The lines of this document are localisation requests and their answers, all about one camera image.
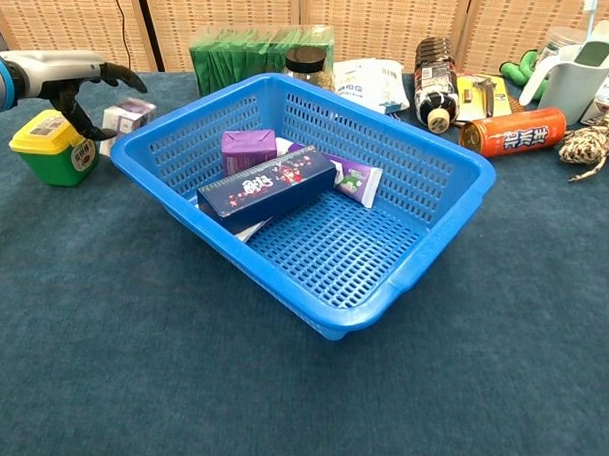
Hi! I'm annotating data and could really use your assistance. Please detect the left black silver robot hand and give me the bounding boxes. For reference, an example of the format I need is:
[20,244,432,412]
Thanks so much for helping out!
[0,46,151,143]

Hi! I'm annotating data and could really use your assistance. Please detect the yellow square container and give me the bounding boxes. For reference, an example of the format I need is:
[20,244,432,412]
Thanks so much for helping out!
[7,107,102,189]

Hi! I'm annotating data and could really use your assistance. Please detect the small white box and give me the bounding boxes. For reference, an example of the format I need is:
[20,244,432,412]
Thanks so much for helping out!
[99,96,158,159]

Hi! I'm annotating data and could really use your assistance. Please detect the black tripod stand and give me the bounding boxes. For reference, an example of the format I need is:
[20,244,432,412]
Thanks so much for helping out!
[129,0,168,73]

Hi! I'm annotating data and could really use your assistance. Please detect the clear box green tea bags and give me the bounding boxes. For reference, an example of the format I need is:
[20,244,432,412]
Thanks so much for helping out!
[187,21,337,103]

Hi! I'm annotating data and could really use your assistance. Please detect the small purple box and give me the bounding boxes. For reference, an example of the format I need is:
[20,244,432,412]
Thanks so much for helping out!
[219,127,279,178]

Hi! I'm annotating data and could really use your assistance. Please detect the long dark blue box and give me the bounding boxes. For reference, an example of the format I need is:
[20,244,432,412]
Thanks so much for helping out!
[195,140,338,230]

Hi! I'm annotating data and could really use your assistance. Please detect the glass jar black lid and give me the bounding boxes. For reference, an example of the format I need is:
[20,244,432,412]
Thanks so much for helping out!
[282,45,337,93]

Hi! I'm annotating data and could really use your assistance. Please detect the dark blue table carpet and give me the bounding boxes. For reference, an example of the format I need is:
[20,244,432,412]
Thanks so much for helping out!
[0,56,609,456]

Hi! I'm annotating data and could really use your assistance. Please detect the white salt bag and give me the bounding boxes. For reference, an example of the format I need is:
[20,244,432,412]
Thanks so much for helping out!
[331,56,412,117]

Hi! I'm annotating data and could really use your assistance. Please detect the bamboo folding screen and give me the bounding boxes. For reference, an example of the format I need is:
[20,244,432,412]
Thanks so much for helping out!
[0,0,609,90]

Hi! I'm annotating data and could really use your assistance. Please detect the purple white toothpaste tube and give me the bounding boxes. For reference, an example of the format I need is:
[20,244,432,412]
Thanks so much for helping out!
[272,138,385,210]

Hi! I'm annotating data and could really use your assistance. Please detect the blue plastic perforated basket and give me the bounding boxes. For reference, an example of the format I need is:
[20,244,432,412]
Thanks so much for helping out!
[104,66,501,348]

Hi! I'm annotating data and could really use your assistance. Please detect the dark soy sauce bottle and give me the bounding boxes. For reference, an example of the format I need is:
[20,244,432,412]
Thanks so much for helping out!
[411,35,463,134]

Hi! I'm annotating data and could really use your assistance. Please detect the razor in yellow pack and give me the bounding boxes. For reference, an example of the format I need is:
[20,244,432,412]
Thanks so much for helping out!
[452,72,515,125]

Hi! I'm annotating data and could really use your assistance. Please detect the orange red can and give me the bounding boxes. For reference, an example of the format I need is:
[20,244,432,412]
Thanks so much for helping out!
[458,103,569,162]

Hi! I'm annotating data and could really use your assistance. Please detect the green cloth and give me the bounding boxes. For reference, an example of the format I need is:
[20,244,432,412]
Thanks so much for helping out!
[498,47,547,102]

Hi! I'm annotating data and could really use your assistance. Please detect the clear plastic jar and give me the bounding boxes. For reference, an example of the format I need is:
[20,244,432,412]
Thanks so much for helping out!
[537,25,593,74]

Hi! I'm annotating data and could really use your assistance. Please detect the light blue plastic pitcher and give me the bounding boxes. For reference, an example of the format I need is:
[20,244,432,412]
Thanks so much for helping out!
[517,42,609,129]

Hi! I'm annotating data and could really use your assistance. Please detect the blue toothbrush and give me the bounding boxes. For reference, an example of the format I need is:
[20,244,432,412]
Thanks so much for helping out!
[581,0,600,30]

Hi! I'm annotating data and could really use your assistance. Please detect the black hanging cable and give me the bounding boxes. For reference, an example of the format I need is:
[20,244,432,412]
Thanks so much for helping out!
[109,0,134,68]

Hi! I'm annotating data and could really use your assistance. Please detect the beige rope bundle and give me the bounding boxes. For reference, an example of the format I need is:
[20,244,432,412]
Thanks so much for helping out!
[557,96,609,185]

